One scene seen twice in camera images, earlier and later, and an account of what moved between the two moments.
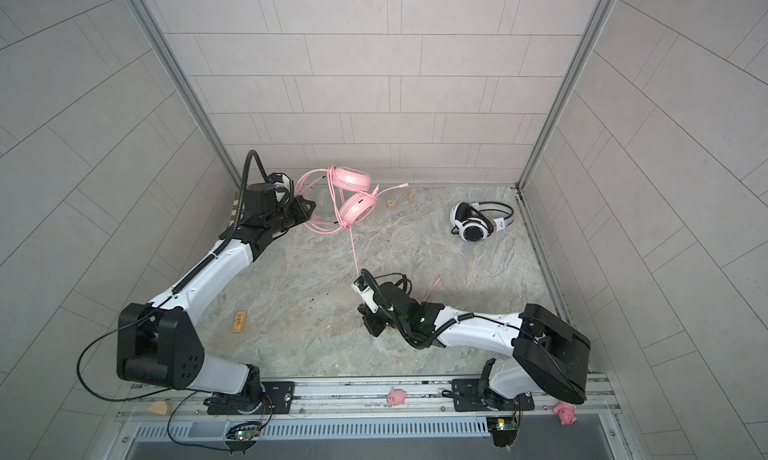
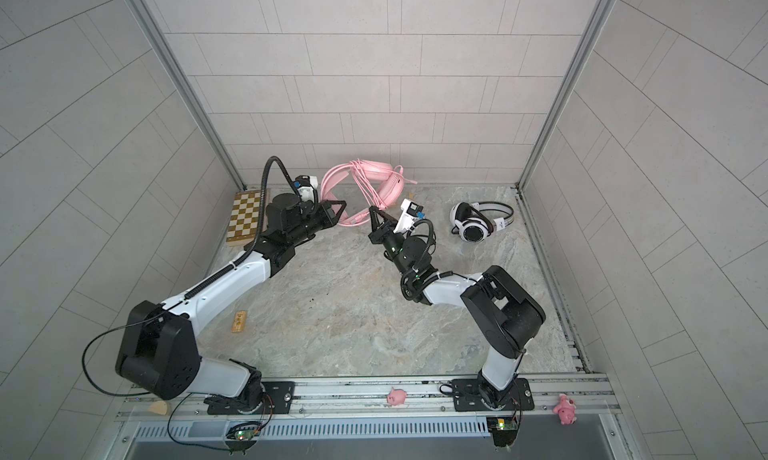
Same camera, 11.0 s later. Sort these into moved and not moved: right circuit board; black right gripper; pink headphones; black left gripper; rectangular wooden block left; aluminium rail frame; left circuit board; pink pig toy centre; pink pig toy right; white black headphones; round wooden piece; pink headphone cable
Moved: black left gripper; pink headphones; black right gripper; pink headphone cable
Not moved: left circuit board; round wooden piece; rectangular wooden block left; aluminium rail frame; pink pig toy centre; white black headphones; right circuit board; pink pig toy right
